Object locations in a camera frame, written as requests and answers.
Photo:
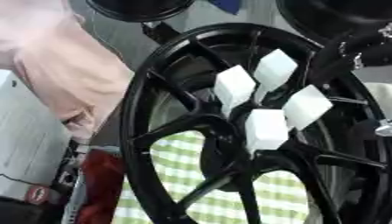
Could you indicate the white pin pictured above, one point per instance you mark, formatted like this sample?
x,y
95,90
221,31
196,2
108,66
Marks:
x,y
274,70
233,86
306,106
266,128

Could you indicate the pale grey case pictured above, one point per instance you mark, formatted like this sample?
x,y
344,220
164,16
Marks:
x,y
28,137

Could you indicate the person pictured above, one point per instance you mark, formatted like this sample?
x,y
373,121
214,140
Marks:
x,y
66,64

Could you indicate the black round object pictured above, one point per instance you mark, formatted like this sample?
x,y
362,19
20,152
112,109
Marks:
x,y
337,14
140,8

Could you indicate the red bag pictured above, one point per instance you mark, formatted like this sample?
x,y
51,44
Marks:
x,y
102,183

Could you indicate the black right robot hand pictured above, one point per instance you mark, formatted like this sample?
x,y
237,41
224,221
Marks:
x,y
352,49

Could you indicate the black spoked wheel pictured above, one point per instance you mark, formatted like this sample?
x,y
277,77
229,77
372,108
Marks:
x,y
214,128

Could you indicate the blue object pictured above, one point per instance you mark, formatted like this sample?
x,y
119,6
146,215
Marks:
x,y
227,5

